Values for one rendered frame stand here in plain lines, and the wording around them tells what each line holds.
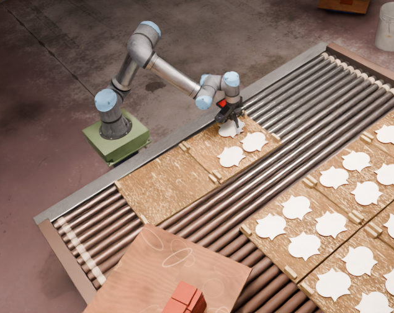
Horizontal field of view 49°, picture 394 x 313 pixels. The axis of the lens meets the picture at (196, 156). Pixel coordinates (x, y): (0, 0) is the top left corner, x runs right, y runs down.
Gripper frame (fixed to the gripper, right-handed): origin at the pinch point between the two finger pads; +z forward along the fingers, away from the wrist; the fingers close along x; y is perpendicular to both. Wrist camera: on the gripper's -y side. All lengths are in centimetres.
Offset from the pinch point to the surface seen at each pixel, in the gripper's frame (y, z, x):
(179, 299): -81, -26, -73
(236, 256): -46, 2, -61
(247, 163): -8.9, 0.4, -24.1
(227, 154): -13.6, -0.6, -14.0
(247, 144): -1.2, -0.6, -15.1
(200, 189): -37.1, 0.5, -21.9
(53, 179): -86, 95, 127
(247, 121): 11.0, 0.5, -1.3
